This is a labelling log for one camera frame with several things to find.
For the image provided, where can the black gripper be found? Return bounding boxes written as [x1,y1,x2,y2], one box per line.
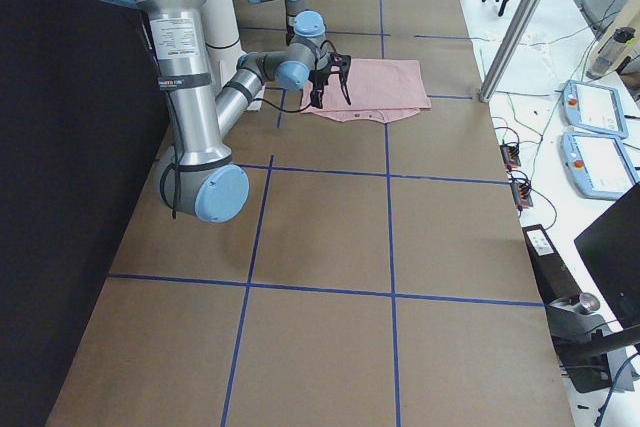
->
[286,26,295,45]
[308,64,332,108]

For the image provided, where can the pink snoopy t-shirt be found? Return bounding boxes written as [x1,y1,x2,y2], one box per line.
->
[301,59,431,124]

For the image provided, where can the far orange terminal block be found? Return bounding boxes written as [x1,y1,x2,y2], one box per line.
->
[500,142,521,171]

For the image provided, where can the orange terminal block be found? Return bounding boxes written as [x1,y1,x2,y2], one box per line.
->
[500,142,521,171]
[510,178,533,211]

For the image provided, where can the near orange terminal block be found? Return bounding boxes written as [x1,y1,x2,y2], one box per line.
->
[510,178,533,211]

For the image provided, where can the far blue teach pendant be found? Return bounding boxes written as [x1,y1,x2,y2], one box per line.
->
[562,80,629,139]

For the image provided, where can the blue teach pendant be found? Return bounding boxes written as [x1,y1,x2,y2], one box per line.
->
[560,132,639,201]
[562,80,629,139]

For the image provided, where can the near blue teach pendant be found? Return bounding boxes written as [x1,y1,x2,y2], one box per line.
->
[560,132,639,201]

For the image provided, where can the clear water bottle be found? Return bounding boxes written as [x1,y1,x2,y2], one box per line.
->
[586,27,635,79]

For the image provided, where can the black power adapter box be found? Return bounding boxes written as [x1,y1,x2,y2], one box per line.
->
[522,224,582,304]

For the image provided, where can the black monitor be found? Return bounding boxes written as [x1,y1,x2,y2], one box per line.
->
[574,185,640,327]

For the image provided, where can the black clamp with silver knob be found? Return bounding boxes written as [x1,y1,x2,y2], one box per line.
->
[545,292,639,394]

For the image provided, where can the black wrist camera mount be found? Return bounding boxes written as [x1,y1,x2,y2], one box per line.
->
[323,51,352,105]

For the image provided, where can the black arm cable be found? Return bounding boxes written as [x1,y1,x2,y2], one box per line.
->
[164,36,341,221]

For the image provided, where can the aluminium frame post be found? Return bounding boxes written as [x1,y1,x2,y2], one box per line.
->
[477,0,576,104]

